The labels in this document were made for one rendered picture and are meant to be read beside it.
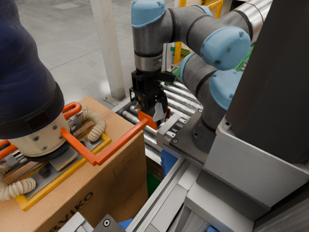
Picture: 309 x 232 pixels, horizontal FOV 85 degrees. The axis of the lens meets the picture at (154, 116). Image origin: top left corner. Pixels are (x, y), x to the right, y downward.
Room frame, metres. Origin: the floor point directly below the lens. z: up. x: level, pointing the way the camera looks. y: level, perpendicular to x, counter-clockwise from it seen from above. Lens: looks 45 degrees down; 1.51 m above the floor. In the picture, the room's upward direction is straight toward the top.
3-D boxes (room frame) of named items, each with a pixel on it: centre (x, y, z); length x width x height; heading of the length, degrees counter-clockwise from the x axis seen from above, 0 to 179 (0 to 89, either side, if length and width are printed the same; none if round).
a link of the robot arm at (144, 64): (0.43, 0.01, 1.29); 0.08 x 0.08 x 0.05
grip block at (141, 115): (0.45, 0.00, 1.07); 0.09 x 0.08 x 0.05; 50
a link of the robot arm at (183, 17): (0.45, -0.09, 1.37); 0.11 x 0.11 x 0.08; 20
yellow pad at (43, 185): (0.32, 0.32, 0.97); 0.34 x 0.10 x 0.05; 140
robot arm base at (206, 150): (0.37, -0.20, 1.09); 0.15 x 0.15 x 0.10
